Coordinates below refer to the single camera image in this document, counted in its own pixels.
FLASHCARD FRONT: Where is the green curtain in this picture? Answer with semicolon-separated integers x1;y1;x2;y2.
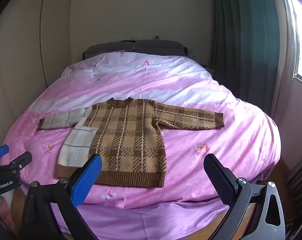
210;0;293;122

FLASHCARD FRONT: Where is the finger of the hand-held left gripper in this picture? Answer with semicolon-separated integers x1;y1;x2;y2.
9;151;33;178
0;145;10;166

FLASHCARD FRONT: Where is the purple satin bed sheet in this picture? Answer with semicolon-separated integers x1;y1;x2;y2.
62;199;230;240

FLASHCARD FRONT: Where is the grey curtain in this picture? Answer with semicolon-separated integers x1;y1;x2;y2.
285;152;302;220

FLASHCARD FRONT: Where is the brown plaid knit sweater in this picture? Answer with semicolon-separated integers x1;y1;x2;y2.
38;97;225;188

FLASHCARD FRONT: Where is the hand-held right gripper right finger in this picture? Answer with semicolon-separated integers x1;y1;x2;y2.
203;153;287;240

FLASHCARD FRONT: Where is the grey headboard cushion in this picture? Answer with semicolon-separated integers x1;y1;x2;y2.
134;39;187;55
84;42;136;58

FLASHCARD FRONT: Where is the pink floral blanket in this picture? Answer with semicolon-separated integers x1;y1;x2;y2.
2;51;283;209

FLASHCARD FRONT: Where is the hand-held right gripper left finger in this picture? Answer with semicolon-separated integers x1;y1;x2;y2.
21;154;103;240

